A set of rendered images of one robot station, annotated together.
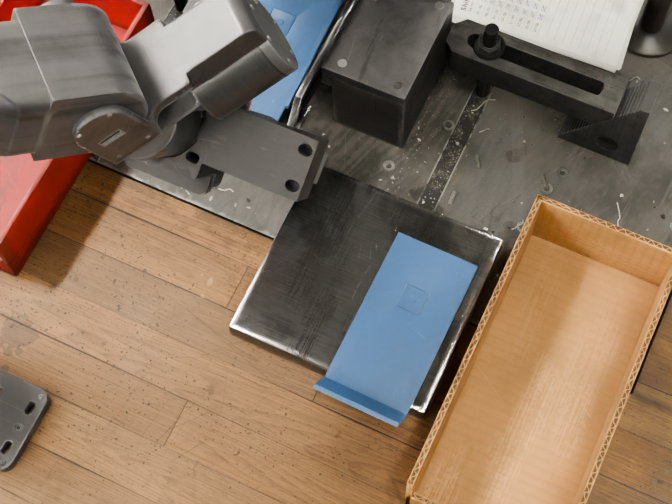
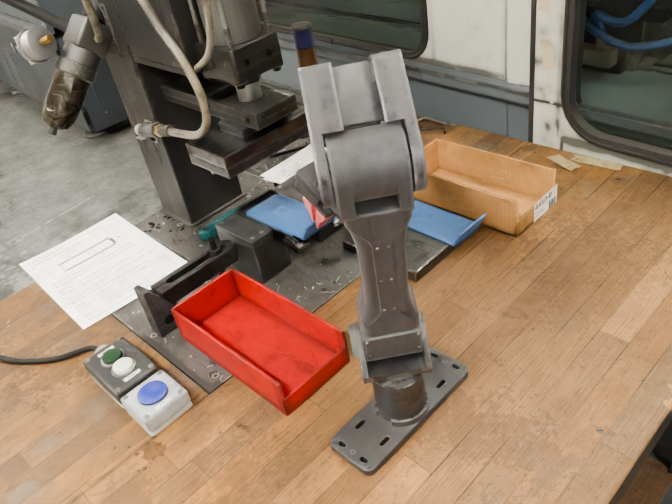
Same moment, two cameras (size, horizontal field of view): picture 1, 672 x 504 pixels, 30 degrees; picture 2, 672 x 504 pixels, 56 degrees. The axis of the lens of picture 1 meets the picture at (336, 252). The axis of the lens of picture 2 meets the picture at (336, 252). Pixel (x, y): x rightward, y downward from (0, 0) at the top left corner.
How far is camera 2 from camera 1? 0.91 m
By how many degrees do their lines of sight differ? 49
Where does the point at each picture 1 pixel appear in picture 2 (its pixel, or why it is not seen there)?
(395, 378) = (460, 224)
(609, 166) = not seen: hidden behind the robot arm
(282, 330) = (424, 256)
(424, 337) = (443, 215)
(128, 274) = not seen: hidden behind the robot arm
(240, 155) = not seen: hidden behind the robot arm
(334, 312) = (420, 240)
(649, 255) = (431, 150)
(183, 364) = (426, 300)
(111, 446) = (464, 330)
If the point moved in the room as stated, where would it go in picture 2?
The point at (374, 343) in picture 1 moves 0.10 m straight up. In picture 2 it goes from (441, 228) to (437, 177)
